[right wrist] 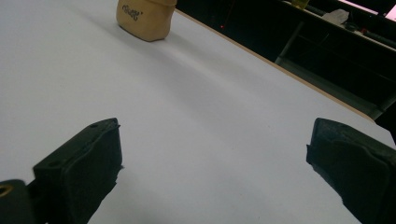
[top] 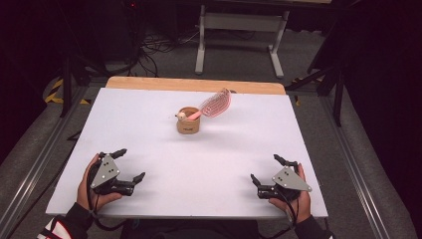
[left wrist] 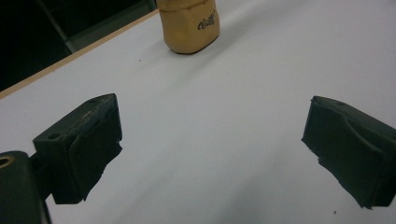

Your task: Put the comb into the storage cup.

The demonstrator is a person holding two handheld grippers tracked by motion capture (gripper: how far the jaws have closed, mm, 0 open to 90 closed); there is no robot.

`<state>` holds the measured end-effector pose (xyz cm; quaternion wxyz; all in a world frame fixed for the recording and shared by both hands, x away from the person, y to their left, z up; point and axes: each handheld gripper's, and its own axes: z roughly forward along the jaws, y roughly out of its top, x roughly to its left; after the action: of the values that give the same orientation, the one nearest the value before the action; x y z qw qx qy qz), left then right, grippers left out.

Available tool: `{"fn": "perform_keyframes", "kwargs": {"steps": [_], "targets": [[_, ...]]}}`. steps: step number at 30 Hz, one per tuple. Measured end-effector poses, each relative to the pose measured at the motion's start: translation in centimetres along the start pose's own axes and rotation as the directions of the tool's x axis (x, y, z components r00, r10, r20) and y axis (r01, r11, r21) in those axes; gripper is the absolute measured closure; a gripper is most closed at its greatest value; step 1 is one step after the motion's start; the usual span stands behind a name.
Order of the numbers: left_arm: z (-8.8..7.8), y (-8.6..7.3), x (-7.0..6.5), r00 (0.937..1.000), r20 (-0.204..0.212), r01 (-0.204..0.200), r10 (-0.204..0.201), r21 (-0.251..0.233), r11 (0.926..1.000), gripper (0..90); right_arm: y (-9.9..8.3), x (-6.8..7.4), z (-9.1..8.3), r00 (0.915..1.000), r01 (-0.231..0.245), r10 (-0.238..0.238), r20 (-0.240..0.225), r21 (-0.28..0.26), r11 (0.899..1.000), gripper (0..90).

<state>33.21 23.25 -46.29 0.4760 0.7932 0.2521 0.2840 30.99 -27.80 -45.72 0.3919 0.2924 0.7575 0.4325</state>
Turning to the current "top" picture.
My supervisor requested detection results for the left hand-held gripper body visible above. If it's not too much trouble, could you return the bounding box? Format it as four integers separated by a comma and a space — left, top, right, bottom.
88, 152, 136, 197

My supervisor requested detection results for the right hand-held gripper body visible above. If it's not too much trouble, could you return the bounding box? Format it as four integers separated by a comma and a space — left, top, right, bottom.
257, 164, 314, 202

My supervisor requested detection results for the wooden cup with bird figure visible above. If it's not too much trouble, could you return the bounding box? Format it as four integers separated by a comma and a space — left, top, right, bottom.
174, 106, 202, 135

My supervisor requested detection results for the pink hairbrush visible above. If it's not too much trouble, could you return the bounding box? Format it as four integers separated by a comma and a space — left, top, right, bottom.
187, 87, 233, 121

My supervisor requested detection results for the person's right hand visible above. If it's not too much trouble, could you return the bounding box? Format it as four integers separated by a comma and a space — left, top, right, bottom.
268, 162, 313, 224

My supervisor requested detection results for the person's left hand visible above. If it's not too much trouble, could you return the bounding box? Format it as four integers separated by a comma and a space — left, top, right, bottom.
76, 153, 123, 212

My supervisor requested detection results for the white board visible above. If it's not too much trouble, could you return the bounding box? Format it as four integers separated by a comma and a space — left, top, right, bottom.
45, 87, 329, 221

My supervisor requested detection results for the person's dark torso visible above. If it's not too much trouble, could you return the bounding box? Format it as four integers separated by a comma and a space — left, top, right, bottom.
119, 218, 267, 239

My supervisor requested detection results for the black metal stand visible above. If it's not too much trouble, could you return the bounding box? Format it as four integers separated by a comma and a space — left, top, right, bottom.
286, 64, 346, 127
59, 54, 112, 119

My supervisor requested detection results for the wooden table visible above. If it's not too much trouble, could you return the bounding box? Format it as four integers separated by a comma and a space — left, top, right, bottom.
105, 76, 287, 96

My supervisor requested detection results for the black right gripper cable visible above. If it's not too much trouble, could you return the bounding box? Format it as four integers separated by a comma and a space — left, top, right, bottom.
258, 187, 301, 239

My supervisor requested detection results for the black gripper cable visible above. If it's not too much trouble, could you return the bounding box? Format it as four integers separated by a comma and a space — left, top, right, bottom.
86, 161, 127, 233
258, 187, 301, 239

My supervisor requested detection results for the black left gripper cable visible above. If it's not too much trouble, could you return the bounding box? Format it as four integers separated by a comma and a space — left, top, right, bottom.
86, 161, 127, 233

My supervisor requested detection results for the grey metal rail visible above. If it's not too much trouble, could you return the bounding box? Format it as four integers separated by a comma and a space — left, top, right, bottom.
318, 95, 393, 239
0, 85, 98, 233

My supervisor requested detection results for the bundle of black floor cables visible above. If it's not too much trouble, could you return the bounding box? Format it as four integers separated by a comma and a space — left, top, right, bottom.
130, 28, 200, 78

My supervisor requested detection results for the grey metal desk frame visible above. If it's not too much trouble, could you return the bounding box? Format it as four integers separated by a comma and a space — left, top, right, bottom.
194, 4, 291, 80

